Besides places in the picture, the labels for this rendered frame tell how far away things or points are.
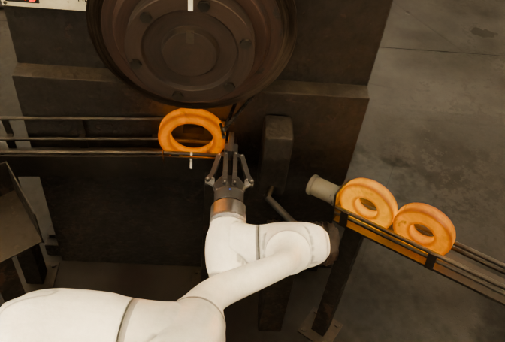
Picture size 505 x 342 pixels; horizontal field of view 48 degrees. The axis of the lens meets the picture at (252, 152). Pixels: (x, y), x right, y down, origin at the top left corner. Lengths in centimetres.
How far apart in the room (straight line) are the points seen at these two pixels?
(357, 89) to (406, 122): 134
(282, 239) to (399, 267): 111
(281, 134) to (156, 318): 82
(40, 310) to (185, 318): 20
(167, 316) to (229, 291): 26
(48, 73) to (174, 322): 96
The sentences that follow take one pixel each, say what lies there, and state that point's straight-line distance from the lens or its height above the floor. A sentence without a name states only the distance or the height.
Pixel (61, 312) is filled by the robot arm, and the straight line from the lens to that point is 83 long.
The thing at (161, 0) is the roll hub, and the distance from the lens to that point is 117.
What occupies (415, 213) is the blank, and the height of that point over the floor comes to 78.
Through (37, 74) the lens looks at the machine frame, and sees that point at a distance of 161.
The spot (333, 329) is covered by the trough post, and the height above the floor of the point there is 1.
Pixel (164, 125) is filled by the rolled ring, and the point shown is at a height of 80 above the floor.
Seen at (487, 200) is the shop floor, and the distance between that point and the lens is 272.
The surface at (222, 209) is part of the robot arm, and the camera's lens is 138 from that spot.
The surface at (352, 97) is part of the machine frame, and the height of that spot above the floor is 87.
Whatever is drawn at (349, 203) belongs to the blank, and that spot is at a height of 69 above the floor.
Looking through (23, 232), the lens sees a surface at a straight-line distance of 159.
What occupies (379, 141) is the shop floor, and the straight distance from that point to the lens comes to 277.
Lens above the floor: 184
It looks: 46 degrees down
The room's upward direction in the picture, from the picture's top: 7 degrees clockwise
